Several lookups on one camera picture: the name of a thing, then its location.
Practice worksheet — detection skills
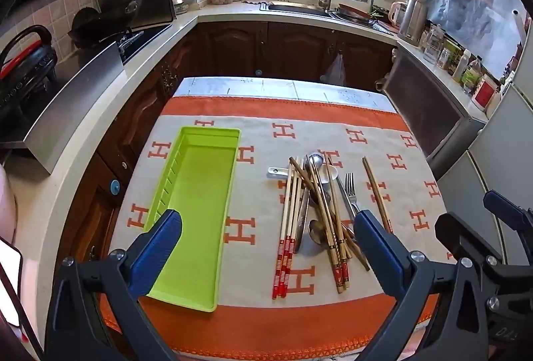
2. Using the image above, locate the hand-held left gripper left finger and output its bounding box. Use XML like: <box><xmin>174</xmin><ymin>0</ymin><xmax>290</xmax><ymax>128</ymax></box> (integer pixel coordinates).
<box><xmin>44</xmin><ymin>210</ymin><xmax>183</xmax><ymax>361</ymax></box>

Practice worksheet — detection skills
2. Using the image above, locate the steel kitchen sink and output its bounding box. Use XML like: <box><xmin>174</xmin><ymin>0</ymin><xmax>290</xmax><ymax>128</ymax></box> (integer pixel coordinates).
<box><xmin>260</xmin><ymin>1</ymin><xmax>334</xmax><ymax>17</ymax></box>

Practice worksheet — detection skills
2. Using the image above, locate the stainless steel guard plate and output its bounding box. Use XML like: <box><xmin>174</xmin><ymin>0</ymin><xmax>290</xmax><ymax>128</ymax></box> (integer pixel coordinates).
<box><xmin>23</xmin><ymin>42</ymin><xmax>128</xmax><ymax>174</ymax></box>

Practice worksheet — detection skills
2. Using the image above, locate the glass pitcher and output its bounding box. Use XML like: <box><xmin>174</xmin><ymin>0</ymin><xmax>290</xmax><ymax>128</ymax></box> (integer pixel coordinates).
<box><xmin>422</xmin><ymin>24</ymin><xmax>444</xmax><ymax>64</ymax></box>

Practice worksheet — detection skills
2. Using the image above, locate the black red pressure cooker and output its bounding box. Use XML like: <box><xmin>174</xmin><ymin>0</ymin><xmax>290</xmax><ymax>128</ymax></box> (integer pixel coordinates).
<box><xmin>0</xmin><ymin>25</ymin><xmax>59</xmax><ymax>121</ymax></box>

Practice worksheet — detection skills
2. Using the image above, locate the grey refrigerator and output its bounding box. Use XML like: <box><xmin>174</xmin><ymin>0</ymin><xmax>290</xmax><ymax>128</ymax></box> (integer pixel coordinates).
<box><xmin>437</xmin><ymin>65</ymin><xmax>533</xmax><ymax>262</ymax></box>

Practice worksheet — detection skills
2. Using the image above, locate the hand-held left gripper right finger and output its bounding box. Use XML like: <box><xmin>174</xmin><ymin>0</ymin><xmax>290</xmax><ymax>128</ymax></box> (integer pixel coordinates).
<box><xmin>354</xmin><ymin>210</ymin><xmax>490</xmax><ymax>361</ymax></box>

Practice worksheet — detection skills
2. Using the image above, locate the red label white tub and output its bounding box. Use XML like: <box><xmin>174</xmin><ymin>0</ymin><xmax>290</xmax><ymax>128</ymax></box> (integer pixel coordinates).
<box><xmin>472</xmin><ymin>74</ymin><xmax>500</xmax><ymax>112</ymax></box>

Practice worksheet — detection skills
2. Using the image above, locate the red pan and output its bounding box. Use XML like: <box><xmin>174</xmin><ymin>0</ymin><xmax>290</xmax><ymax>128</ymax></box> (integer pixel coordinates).
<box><xmin>337</xmin><ymin>3</ymin><xmax>375</xmax><ymax>22</ymax></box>

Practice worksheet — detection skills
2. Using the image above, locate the metal fork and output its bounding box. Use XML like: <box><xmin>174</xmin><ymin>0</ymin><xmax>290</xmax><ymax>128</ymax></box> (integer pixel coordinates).
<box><xmin>343</xmin><ymin>173</ymin><xmax>361</xmax><ymax>218</ymax></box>

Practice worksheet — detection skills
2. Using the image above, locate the black wok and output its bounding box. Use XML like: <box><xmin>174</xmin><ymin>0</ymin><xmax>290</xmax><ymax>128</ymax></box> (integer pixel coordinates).
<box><xmin>69</xmin><ymin>1</ymin><xmax>138</xmax><ymax>48</ymax></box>

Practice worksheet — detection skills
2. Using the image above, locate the white plastic bottle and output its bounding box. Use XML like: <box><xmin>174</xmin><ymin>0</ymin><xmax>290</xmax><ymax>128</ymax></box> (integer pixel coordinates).
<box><xmin>452</xmin><ymin>50</ymin><xmax>471</xmax><ymax>83</ymax></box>

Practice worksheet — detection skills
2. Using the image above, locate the pile of wooden chopsticks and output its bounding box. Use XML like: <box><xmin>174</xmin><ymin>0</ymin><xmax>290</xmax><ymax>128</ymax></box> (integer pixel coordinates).
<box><xmin>272</xmin><ymin>156</ymin><xmax>371</xmax><ymax>299</ymax></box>

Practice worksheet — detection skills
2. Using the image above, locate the gas stove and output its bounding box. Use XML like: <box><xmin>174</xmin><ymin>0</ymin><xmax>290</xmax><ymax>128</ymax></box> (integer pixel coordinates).
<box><xmin>119</xmin><ymin>24</ymin><xmax>173</xmax><ymax>64</ymax></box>

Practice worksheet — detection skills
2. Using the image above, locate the green plastic utensil tray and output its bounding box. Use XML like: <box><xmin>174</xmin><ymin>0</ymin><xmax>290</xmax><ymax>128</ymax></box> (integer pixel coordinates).
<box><xmin>144</xmin><ymin>127</ymin><xmax>242</xmax><ymax>312</ymax></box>

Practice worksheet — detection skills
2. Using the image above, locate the stainless steel kettle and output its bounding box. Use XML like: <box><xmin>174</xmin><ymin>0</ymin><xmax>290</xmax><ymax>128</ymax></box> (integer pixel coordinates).
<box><xmin>397</xmin><ymin>0</ymin><xmax>427</xmax><ymax>43</ymax></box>

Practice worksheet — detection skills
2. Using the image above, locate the pink white electric kettle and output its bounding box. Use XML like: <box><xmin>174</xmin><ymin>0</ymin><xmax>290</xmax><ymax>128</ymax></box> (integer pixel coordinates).
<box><xmin>388</xmin><ymin>1</ymin><xmax>408</xmax><ymax>26</ymax></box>

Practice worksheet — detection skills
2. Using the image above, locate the white ceramic spoon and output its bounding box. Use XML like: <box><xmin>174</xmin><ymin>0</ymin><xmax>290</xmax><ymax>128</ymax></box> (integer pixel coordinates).
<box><xmin>267</xmin><ymin>165</ymin><xmax>339</xmax><ymax>191</ymax></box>

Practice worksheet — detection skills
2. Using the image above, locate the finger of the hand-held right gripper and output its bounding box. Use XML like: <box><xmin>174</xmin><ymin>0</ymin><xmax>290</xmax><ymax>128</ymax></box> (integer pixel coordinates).
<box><xmin>484</xmin><ymin>189</ymin><xmax>533</xmax><ymax>245</ymax></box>
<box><xmin>435</xmin><ymin>211</ymin><xmax>506</xmax><ymax>268</ymax></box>

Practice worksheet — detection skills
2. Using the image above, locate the green label oil bottle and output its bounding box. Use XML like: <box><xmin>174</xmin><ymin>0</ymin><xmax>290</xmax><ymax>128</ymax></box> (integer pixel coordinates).
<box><xmin>461</xmin><ymin>57</ymin><xmax>484</xmax><ymax>93</ymax></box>

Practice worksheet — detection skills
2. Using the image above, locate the hanging plastic bag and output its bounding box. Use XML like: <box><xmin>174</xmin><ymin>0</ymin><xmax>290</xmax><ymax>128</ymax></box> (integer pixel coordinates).
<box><xmin>320</xmin><ymin>53</ymin><xmax>347</xmax><ymax>86</ymax></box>

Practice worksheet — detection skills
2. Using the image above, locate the dark brown chopstick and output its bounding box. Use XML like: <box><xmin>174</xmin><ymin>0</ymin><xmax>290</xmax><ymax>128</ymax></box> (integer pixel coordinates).
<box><xmin>361</xmin><ymin>156</ymin><xmax>395</xmax><ymax>235</ymax></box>

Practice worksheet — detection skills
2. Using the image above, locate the orange patterned blanket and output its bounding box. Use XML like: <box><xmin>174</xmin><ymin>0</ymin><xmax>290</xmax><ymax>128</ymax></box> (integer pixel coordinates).
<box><xmin>100</xmin><ymin>97</ymin><xmax>448</xmax><ymax>361</ymax></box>

